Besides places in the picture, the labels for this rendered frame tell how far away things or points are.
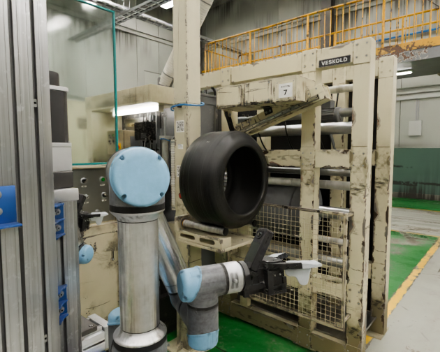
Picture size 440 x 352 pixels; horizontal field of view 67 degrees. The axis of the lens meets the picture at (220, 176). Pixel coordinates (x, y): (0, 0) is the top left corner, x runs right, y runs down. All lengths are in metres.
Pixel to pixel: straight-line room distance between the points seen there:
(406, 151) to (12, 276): 10.28
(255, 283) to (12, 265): 0.57
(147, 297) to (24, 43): 0.63
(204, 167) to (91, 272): 0.97
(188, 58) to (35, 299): 1.67
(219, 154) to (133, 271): 1.15
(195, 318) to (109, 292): 1.54
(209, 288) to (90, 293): 1.54
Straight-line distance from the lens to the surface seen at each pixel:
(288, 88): 2.01
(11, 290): 0.94
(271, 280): 0.88
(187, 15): 2.29
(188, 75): 2.19
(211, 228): 1.93
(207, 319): 0.83
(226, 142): 1.83
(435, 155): 10.55
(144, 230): 0.71
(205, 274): 0.80
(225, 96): 2.28
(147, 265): 0.73
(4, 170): 0.88
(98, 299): 2.32
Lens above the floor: 1.36
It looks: 4 degrees down
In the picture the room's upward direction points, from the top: straight up
